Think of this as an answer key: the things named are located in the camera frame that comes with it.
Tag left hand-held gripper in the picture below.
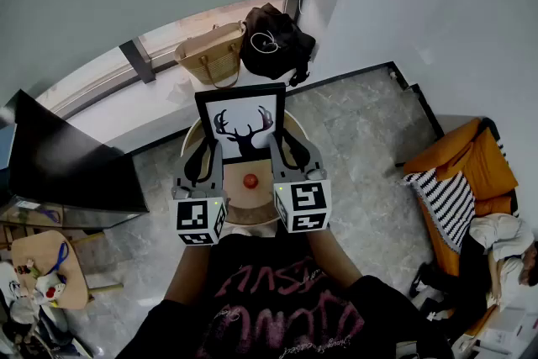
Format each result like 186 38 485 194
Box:
167 137 229 247

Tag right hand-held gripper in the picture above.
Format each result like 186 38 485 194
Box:
268 128 333 235

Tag framed deer antler picture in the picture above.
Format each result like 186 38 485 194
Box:
194 82 287 165

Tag person's right forearm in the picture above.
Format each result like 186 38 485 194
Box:
304 224 365 291

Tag person's left forearm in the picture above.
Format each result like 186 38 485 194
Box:
163 241 211 304

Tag round glass wooden table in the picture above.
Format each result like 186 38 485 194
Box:
180 108 314 228

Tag person's beige shoe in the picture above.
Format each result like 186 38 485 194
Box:
220 224 253 239

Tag crumpled white tissue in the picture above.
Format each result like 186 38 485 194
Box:
166 79 197 106

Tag black fabric bag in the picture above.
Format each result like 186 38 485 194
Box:
240 3 317 88

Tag woven straw handbag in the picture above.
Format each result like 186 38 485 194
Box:
174 21 247 90

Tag black cabinet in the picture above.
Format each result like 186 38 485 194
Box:
8 89 150 214

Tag person's black printed shirt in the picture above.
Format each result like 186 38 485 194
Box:
115 233 455 359

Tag black white striped blanket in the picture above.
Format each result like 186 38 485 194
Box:
399 166 477 254

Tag small wooden side table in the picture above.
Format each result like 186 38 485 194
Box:
10 229 125 311

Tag orange sofa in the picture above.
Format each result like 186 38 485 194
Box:
403 117 520 337

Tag white plush toy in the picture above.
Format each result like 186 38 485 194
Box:
31 272 67 306

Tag small colourful toy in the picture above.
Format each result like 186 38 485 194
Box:
14 259 41 278

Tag white papers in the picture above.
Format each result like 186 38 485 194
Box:
457 304 538 354

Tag white coiled cable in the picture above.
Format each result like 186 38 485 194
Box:
250 30 282 55

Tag blue lanyard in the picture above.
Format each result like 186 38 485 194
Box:
45 241 70 277

